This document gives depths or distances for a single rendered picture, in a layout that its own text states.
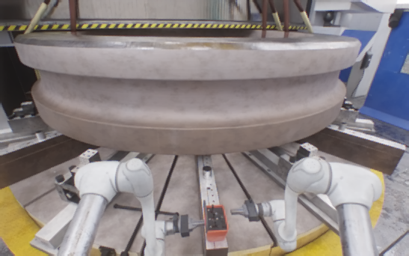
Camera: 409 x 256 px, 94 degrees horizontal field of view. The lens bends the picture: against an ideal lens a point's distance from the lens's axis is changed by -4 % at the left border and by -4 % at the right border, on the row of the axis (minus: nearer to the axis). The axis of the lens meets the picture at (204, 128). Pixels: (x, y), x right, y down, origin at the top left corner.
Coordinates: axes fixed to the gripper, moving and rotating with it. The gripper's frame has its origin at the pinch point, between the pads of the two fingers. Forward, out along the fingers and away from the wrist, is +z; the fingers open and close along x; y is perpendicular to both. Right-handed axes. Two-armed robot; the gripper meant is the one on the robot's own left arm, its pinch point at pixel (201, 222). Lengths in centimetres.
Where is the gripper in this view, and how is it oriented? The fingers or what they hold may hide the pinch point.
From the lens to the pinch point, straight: 141.1
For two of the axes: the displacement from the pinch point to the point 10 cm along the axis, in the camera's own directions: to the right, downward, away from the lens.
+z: 9.9, -1.3, 0.3
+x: 0.9, 4.6, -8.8
